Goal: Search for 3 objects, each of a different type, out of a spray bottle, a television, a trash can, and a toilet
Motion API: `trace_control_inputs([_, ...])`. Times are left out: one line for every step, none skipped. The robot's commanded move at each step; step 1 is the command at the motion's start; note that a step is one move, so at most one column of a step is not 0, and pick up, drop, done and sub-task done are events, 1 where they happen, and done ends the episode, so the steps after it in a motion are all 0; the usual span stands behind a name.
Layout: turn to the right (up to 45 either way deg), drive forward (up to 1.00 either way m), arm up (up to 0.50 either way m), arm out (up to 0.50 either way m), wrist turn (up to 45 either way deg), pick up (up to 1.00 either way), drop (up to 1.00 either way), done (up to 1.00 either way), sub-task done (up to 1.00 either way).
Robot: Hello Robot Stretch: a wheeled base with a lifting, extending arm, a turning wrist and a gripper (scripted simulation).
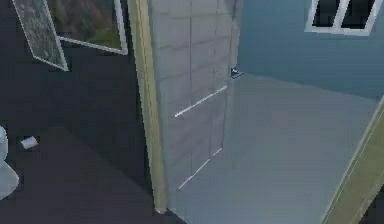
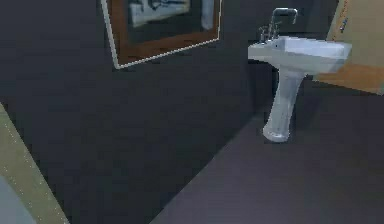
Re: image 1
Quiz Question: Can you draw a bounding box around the white toilet paper roll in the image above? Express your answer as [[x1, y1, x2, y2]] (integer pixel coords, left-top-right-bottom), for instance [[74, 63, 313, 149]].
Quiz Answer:
[[20, 135, 39, 150]]

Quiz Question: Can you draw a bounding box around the grey panelled room door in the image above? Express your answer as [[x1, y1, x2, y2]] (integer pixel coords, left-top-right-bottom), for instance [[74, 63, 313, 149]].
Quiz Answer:
[[147, 0, 244, 214]]

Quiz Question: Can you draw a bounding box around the white framed dark window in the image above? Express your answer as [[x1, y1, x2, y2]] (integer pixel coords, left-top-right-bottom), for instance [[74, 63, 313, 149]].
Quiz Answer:
[[303, 0, 384, 37]]

